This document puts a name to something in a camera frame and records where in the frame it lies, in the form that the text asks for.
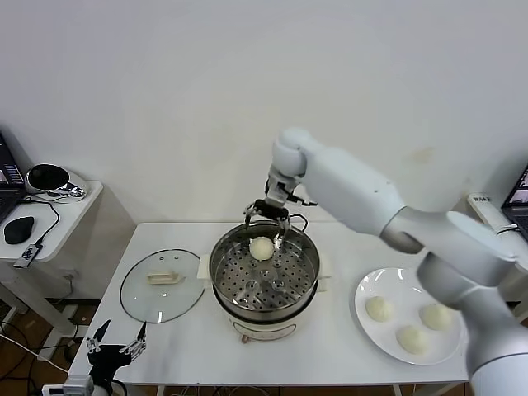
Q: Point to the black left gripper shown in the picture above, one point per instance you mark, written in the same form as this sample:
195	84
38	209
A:
105	359

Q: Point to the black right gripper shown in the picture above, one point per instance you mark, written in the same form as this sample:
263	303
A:
270	210

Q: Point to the white steamed baozi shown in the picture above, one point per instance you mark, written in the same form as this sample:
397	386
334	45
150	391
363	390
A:
435	317
411	339
260	248
378	308

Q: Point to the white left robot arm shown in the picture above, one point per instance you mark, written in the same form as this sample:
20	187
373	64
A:
105	389

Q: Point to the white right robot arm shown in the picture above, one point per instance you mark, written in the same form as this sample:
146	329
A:
350	181

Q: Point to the perforated steel steamer basket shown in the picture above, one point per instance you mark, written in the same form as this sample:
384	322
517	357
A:
264	293

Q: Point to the white work table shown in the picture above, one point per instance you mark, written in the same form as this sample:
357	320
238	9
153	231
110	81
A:
185	354

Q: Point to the white electric cooker base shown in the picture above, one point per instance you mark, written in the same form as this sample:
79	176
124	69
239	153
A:
264	328

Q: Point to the white round plate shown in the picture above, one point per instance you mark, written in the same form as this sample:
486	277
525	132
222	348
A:
371	284

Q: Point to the grey usb adapter dongle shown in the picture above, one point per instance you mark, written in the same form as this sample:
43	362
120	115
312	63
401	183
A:
28	255

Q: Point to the white side table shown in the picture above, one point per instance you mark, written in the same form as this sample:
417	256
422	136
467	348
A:
74	218
482	210

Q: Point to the black computer mouse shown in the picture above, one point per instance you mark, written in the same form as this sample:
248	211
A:
18	231

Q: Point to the black open laptop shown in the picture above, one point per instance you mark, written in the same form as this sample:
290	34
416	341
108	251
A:
8	198
520	198

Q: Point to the shiny black helmet object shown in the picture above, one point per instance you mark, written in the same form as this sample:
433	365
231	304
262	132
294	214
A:
45	176

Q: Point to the small printed label sticker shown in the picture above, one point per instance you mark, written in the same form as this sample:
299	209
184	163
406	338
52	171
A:
482	199

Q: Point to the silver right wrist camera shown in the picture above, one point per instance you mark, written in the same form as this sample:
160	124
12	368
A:
277	197

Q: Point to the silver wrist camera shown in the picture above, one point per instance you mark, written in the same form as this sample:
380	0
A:
70	383
277	197

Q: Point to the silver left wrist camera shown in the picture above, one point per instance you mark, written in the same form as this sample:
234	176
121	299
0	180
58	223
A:
70	383

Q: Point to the white wall socket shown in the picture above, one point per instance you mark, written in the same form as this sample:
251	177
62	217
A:
71	274

